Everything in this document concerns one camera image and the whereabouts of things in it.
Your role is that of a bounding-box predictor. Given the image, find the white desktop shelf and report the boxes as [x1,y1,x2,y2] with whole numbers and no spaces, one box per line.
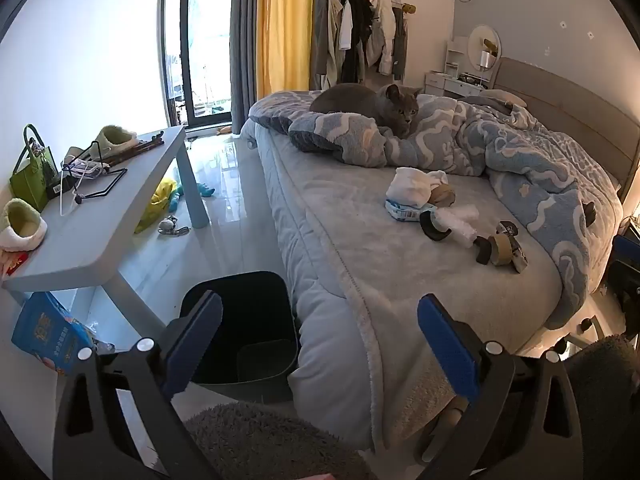
[444,35,471,74]

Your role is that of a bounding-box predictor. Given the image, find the blue white patterned fleece blanket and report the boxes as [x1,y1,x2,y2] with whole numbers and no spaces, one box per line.
[247,91,624,318]

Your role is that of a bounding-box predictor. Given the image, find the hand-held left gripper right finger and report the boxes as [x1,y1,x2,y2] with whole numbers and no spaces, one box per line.
[415,293,587,480]

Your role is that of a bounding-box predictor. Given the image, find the dark grey pillow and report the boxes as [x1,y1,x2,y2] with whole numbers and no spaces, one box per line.
[460,95,511,111]

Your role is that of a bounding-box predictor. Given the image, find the blue wet wipes pack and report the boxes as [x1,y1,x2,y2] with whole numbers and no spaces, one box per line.
[384,198,437,224]

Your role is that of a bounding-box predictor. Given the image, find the grey hanging garment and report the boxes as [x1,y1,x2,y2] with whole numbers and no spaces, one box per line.
[392,7,407,81]

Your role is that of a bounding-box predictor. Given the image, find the white dresser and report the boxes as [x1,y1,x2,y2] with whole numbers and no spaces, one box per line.
[424,71,489,101]

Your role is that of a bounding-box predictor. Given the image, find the black framed glass door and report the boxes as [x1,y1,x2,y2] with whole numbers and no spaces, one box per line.
[159,0,237,129]

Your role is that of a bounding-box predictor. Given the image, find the white cloth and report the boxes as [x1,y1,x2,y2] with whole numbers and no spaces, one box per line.
[387,167,434,206]

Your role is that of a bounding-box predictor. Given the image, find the brown cardboard tape core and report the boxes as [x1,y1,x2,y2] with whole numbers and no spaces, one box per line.
[429,185,456,209]

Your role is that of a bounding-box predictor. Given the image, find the dark brown sticks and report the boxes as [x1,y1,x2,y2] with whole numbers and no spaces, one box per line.
[102,131,166,166]

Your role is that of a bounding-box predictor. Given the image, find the beige pillow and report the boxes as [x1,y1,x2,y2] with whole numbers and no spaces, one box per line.
[482,89,529,109]

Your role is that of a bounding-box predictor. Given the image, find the white jacket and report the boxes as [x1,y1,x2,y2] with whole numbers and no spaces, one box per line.
[370,0,396,76]

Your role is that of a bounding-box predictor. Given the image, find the red packet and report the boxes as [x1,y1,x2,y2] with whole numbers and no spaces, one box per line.
[0,252,29,279]

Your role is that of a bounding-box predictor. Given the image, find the small black box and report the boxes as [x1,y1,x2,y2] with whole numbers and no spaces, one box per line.
[47,175,77,201]

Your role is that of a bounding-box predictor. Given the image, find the brown tape roll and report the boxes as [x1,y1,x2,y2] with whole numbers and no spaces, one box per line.
[488,234,514,266]

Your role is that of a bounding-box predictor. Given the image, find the blue printed package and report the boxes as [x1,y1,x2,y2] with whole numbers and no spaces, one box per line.
[11,291,96,377]

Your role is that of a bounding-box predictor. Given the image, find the black white packaging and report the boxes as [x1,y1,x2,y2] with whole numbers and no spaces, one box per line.
[497,220,529,274]

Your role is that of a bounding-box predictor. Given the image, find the light blue low table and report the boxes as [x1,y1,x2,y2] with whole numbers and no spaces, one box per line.
[2,125,211,353]

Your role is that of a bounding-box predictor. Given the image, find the black jacket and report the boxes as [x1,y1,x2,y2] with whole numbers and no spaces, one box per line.
[344,0,376,84]

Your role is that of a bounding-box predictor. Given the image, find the yellow curtain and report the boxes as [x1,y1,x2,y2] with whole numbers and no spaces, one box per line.
[256,0,316,102]

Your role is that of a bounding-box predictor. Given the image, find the green tote bag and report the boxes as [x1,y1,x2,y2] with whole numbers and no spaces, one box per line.
[10,124,59,213]

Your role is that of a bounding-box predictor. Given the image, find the grey white cat toy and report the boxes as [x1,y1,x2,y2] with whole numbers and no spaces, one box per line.
[157,215,191,237]

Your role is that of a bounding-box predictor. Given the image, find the beige coat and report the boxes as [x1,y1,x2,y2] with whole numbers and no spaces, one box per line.
[313,0,346,89]

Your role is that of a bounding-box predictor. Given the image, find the dark plastic trash bin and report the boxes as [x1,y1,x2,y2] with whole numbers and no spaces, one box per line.
[179,271,300,404]

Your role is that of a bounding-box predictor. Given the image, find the round white mirror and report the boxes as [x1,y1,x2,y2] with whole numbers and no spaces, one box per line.
[467,24,501,72]

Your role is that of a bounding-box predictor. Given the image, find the black tape roll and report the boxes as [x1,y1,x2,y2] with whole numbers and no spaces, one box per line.
[418,210,452,242]

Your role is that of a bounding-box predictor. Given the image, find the dark blue black furniture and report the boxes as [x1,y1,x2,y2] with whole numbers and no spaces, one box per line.
[601,215,640,322]

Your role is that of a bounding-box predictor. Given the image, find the black wire stand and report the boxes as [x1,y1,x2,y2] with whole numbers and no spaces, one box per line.
[62,142,129,202]

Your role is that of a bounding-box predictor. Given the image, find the clear bubble wrap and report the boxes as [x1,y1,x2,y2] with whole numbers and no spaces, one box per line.
[434,205,479,250]

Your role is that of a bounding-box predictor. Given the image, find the grey upholstered headboard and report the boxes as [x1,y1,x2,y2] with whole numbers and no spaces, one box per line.
[492,57,640,192]

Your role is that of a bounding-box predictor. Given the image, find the crumpled clear plastic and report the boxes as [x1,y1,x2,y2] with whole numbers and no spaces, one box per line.
[75,319,117,357]

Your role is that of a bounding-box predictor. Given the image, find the yellow plastic bag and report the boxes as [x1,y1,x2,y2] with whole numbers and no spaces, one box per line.
[134,177,179,234]

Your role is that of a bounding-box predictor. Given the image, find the green white fluffy slipper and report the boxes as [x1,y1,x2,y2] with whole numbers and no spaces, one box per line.
[94,125,139,155]
[0,198,48,253]

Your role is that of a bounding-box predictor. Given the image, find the grey fleece clothing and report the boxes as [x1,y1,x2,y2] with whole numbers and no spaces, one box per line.
[182,402,377,480]
[564,335,640,480]

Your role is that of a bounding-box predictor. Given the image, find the white t-shirt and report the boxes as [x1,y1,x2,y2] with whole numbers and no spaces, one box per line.
[337,0,354,52]

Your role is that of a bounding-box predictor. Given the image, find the bed with grey fleece sheet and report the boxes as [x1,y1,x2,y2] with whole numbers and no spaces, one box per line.
[240,91,626,456]

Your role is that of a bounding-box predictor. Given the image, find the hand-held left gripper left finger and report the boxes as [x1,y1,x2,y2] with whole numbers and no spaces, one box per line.
[52,290,224,480]

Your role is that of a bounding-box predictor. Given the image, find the grey curtain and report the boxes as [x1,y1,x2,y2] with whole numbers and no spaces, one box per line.
[230,0,261,134]

